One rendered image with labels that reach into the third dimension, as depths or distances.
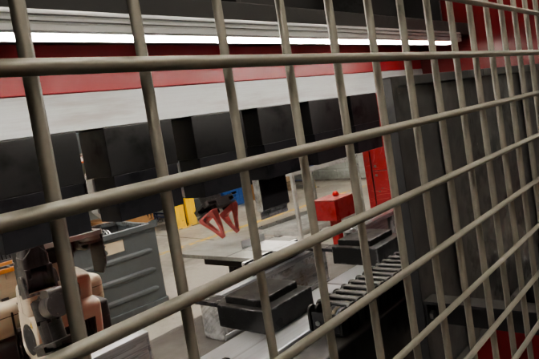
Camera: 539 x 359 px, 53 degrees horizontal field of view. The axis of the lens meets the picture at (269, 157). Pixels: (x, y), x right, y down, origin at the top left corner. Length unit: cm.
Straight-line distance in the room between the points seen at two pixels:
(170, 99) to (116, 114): 13
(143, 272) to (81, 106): 317
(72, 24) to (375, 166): 156
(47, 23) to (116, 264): 332
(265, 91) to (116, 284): 288
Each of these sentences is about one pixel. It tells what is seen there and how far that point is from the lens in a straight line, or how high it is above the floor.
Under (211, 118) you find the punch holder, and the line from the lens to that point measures 113.
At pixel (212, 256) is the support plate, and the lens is 137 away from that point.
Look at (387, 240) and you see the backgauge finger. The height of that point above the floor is 102.
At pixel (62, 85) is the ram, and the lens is 94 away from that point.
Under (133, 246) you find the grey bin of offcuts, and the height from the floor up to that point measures 58.
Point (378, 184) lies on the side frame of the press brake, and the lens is 213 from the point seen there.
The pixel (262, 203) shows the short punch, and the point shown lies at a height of 112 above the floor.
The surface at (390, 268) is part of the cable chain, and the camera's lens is 93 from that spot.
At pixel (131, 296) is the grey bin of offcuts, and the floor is 24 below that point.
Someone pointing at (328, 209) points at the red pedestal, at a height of 75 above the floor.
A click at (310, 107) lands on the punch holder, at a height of 132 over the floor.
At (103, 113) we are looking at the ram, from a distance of 97.
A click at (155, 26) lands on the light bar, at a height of 147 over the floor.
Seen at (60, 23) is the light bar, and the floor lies 146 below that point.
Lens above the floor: 131
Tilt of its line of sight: 4 degrees down
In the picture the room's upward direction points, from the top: 9 degrees counter-clockwise
